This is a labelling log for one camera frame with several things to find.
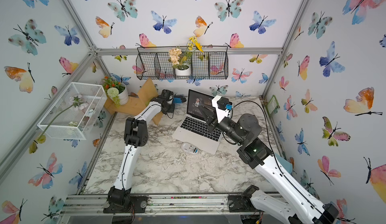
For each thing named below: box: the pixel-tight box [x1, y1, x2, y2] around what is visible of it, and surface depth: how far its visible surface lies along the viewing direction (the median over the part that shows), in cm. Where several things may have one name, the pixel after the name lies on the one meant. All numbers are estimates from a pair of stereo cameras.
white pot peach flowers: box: [168, 35, 204, 77], surface depth 87 cm
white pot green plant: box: [102, 75, 130, 108], surface depth 98 cm
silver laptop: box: [171, 88, 223, 156], surface depth 101 cm
